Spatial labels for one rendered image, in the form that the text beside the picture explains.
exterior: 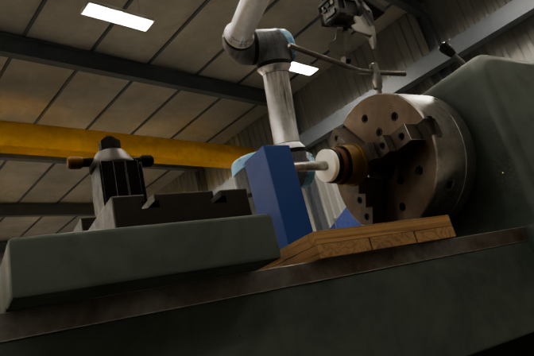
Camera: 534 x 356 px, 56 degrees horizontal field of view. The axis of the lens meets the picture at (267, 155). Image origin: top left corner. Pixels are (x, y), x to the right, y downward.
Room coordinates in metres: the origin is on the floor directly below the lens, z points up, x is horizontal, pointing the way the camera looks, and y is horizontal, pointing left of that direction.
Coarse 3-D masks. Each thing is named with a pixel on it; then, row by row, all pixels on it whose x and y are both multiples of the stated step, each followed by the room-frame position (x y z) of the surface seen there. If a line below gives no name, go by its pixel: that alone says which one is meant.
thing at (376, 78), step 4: (372, 64) 1.06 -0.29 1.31; (376, 64) 1.06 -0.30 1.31; (372, 68) 1.06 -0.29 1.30; (376, 68) 1.06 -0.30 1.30; (376, 72) 1.06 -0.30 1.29; (372, 76) 1.06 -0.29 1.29; (376, 76) 1.06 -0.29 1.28; (380, 76) 1.06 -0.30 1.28; (372, 80) 1.07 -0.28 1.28; (376, 80) 1.06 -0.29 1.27; (380, 80) 1.06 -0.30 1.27; (376, 84) 1.06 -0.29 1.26; (380, 84) 1.06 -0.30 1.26; (376, 88) 1.07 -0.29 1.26; (380, 88) 1.07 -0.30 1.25; (376, 92) 1.07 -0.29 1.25; (380, 92) 1.07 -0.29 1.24
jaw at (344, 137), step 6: (342, 126) 1.14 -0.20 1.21; (336, 132) 1.10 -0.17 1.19; (342, 132) 1.10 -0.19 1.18; (348, 132) 1.11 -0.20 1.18; (330, 138) 1.12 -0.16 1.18; (336, 138) 1.11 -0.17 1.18; (342, 138) 1.07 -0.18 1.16; (348, 138) 1.08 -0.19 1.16; (354, 138) 1.09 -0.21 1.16; (360, 138) 1.10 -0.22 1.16; (336, 144) 1.08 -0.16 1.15; (342, 144) 1.05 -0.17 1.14; (360, 144) 1.08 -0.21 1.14
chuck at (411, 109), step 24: (384, 96) 1.01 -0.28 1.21; (408, 96) 1.00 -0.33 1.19; (360, 120) 1.09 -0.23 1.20; (384, 120) 1.03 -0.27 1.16; (408, 120) 0.98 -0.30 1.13; (432, 120) 0.97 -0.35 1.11; (432, 144) 0.95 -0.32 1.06; (456, 144) 0.99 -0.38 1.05; (384, 168) 1.15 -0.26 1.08; (408, 168) 1.02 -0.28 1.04; (432, 168) 0.97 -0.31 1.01; (456, 168) 0.99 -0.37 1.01; (408, 192) 1.03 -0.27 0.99; (432, 192) 0.99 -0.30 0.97; (456, 192) 1.03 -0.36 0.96; (360, 216) 1.17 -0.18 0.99; (408, 216) 1.05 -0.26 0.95; (432, 216) 1.05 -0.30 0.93
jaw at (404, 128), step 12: (396, 132) 0.96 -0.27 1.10; (408, 132) 0.94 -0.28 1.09; (420, 132) 0.96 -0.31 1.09; (432, 132) 0.96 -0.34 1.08; (372, 144) 0.99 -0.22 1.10; (384, 144) 0.97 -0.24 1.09; (396, 144) 0.97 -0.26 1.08; (408, 144) 0.96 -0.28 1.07; (372, 156) 0.98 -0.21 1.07; (384, 156) 0.98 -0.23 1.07; (396, 156) 1.01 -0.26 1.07
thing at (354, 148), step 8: (352, 144) 1.01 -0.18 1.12; (336, 152) 0.97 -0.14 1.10; (344, 152) 0.97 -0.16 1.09; (352, 152) 0.98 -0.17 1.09; (360, 152) 0.99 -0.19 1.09; (344, 160) 0.97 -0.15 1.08; (352, 160) 0.98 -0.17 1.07; (360, 160) 0.99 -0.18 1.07; (344, 168) 0.97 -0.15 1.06; (352, 168) 0.98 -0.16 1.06; (360, 168) 0.99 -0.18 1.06; (368, 168) 1.02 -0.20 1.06; (344, 176) 0.99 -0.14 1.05; (352, 176) 0.99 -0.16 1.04; (360, 176) 1.01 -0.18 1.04; (344, 184) 1.02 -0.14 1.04; (352, 184) 1.04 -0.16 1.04
